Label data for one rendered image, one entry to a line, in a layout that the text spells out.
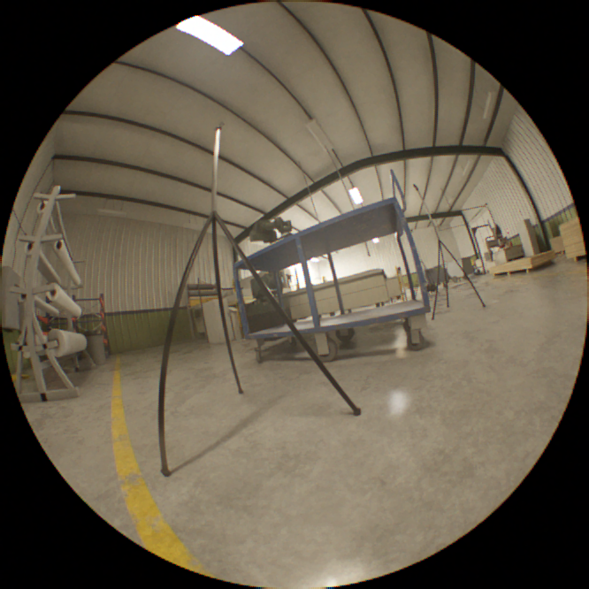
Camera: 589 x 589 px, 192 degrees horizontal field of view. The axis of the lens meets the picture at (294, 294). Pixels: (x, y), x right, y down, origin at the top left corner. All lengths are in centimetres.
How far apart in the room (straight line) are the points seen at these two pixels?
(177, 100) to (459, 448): 634
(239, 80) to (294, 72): 142
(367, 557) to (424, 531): 11
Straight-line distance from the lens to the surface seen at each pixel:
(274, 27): 571
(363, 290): 322
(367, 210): 127
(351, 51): 610
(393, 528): 47
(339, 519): 48
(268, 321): 301
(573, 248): 509
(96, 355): 443
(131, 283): 778
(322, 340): 134
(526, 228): 907
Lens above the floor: 45
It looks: 5 degrees up
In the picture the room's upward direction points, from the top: 12 degrees counter-clockwise
